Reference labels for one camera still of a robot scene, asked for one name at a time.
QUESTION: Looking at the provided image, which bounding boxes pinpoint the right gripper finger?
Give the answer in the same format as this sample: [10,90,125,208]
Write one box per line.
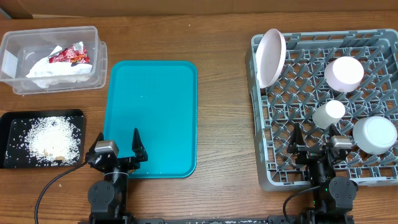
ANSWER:
[287,123,305,154]
[328,124,341,137]

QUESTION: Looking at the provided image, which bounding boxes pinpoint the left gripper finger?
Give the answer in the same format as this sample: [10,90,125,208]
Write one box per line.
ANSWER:
[132,128,148,162]
[88,133,104,153]

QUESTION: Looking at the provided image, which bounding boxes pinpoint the white paper cup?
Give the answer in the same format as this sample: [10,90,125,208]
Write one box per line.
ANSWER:
[312,100,346,129]

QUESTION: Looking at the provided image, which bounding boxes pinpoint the grey bowl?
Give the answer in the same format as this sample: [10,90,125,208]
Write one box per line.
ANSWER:
[353,116,397,155]

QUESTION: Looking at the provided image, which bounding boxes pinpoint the rice food scraps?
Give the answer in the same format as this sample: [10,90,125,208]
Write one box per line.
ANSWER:
[6,116,82,166]

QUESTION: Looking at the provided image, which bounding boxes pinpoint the small white plate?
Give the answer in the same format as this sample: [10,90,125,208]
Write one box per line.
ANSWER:
[324,57,364,93]

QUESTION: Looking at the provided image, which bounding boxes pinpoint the white napkin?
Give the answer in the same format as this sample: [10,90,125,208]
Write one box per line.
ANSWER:
[26,45,93,88]

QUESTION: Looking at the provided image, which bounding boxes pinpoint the red snack wrapper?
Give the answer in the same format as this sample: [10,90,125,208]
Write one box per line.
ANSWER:
[49,42,90,64]

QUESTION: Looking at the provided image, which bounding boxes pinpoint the large white plate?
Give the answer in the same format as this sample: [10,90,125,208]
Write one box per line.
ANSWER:
[256,29,286,88]

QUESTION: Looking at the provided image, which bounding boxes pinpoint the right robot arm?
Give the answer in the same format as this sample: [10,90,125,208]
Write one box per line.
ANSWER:
[282,123,358,224]

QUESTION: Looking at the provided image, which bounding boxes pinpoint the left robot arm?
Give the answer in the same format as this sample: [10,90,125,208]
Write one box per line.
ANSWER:
[85,129,148,224]

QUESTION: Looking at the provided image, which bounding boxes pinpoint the grey dishwasher rack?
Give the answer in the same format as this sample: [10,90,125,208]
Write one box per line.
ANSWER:
[246,29,397,191]

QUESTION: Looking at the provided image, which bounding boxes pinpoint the teal serving tray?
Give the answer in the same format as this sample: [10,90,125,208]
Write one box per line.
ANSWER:
[103,60,198,179]

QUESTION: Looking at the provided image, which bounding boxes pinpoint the black plastic tray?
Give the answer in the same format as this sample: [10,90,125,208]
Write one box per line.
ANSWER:
[1,109,86,169]

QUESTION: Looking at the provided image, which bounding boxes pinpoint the clear plastic bin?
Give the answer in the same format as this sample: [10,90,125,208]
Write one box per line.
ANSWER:
[1,26,108,95]

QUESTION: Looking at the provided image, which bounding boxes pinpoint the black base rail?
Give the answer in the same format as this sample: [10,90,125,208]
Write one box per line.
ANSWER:
[78,215,354,224]

